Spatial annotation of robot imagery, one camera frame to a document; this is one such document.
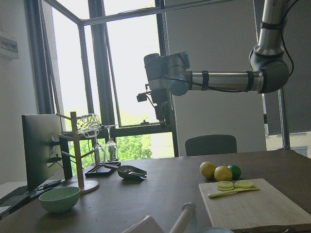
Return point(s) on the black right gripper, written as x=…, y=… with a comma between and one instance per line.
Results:
x=160, y=97

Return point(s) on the pink plastic cup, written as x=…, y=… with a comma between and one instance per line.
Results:
x=146, y=224

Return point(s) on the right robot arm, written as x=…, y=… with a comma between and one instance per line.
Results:
x=269, y=73

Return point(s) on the black glass holder base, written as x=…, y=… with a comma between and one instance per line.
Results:
x=103, y=169

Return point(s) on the wine glass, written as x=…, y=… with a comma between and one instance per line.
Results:
x=111, y=148
x=99, y=151

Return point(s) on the office chair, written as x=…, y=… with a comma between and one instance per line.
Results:
x=211, y=144

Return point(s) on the metal ice scoop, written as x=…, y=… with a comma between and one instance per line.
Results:
x=131, y=172

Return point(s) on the yellow lemon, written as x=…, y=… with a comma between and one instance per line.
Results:
x=223, y=173
x=207, y=170

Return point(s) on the green lime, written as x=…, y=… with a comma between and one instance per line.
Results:
x=236, y=171

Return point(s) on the lemon slice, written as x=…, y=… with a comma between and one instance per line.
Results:
x=225, y=185
x=243, y=184

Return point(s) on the wooden mug tree stand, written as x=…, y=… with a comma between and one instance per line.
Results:
x=81, y=125

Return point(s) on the yellow plastic knife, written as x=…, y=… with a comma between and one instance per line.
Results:
x=223, y=193

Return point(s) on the computer monitor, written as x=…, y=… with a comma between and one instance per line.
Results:
x=42, y=149

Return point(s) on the green bowl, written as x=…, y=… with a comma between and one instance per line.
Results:
x=60, y=200

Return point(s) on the wooden cutting board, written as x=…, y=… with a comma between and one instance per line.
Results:
x=265, y=210

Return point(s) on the black keyboard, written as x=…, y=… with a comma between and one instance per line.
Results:
x=14, y=200

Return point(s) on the white wire cup rack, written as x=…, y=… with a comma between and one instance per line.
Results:
x=188, y=217

